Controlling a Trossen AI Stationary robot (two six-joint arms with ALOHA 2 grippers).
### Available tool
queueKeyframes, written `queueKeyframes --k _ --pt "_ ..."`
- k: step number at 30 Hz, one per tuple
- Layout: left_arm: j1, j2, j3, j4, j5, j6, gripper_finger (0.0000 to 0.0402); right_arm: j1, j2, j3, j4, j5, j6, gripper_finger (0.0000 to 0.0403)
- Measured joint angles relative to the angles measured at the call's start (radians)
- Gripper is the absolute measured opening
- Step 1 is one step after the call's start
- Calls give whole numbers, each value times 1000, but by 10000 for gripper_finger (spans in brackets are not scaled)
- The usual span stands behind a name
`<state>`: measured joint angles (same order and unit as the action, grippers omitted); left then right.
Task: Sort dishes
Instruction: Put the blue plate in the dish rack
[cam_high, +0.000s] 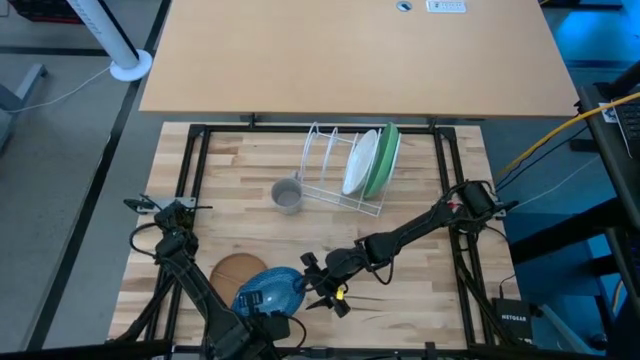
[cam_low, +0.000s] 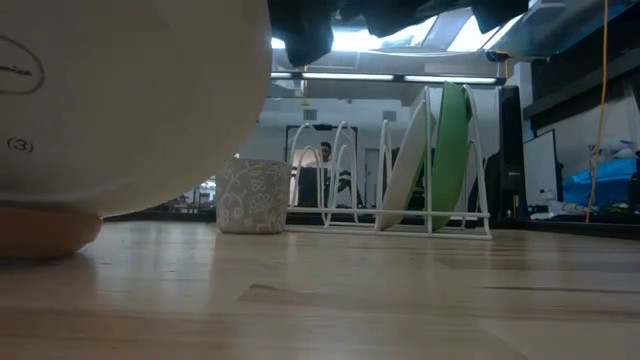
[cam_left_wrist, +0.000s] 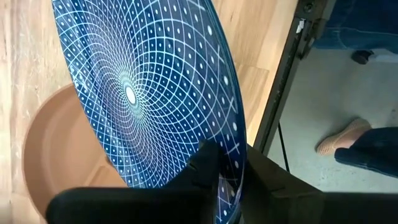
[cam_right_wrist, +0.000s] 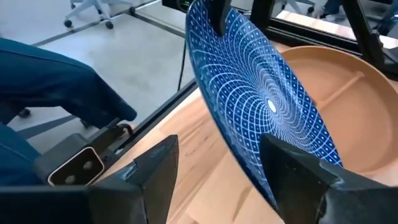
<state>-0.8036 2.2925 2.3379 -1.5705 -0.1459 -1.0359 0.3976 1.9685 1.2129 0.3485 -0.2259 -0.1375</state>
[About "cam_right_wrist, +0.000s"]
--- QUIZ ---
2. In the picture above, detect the blue spiral patterned plate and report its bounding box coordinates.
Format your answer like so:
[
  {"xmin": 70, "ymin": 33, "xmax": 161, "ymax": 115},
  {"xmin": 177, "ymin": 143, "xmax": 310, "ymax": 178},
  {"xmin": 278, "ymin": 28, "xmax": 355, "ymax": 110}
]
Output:
[{"xmin": 185, "ymin": 0, "xmax": 345, "ymax": 215}]

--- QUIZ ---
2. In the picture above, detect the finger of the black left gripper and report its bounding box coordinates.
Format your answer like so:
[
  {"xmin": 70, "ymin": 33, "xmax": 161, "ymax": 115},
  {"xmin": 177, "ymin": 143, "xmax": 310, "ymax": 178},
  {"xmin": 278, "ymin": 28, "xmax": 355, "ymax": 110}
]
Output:
[
  {"xmin": 251, "ymin": 0, "xmax": 276, "ymax": 32},
  {"xmin": 208, "ymin": 0, "xmax": 233, "ymax": 35}
]

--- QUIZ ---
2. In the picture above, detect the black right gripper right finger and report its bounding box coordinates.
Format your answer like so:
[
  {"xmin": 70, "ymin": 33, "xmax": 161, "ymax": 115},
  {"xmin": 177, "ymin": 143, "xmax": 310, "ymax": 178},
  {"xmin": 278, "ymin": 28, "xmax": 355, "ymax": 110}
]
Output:
[{"xmin": 259, "ymin": 133, "xmax": 398, "ymax": 224}]

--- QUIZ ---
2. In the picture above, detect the black hanging cable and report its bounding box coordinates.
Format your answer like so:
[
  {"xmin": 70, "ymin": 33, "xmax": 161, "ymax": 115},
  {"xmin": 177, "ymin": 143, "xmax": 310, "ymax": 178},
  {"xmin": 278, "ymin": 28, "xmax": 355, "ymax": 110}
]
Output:
[{"xmin": 176, "ymin": 40, "xmax": 187, "ymax": 93}]

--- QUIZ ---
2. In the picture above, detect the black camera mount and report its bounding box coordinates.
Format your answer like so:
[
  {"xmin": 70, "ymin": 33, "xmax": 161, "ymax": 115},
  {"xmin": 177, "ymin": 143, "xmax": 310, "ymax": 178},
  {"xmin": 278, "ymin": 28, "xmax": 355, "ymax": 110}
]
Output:
[{"xmin": 32, "ymin": 123, "xmax": 134, "ymax": 187}]

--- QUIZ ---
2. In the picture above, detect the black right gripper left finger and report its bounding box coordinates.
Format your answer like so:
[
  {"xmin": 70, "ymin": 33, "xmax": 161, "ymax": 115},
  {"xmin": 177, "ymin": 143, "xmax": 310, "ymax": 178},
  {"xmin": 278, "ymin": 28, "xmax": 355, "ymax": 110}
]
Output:
[{"xmin": 0, "ymin": 134, "xmax": 180, "ymax": 224}]

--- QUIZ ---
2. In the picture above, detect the black box green light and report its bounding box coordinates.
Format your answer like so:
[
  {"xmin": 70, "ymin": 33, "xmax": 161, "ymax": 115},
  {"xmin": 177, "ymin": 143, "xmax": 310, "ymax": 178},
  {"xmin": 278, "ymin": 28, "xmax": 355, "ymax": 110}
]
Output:
[{"xmin": 161, "ymin": 0, "xmax": 195, "ymax": 13}]

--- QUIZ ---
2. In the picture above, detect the person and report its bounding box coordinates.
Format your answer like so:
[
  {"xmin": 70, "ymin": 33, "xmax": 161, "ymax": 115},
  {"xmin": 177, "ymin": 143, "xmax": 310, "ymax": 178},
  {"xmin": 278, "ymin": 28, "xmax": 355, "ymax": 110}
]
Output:
[{"xmin": 0, "ymin": 37, "xmax": 138, "ymax": 187}]

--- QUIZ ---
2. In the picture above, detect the white office chair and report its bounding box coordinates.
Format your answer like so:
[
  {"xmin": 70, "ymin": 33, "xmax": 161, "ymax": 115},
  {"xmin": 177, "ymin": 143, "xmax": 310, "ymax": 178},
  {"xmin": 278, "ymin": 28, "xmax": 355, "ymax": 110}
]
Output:
[{"xmin": 63, "ymin": 0, "xmax": 137, "ymax": 30}]

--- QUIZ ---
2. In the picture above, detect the silver rimmed table camera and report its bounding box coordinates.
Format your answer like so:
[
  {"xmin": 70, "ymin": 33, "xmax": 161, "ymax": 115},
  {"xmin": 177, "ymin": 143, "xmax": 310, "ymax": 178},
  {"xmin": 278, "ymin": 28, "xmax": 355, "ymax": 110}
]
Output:
[{"xmin": 47, "ymin": 146, "xmax": 106, "ymax": 187}]

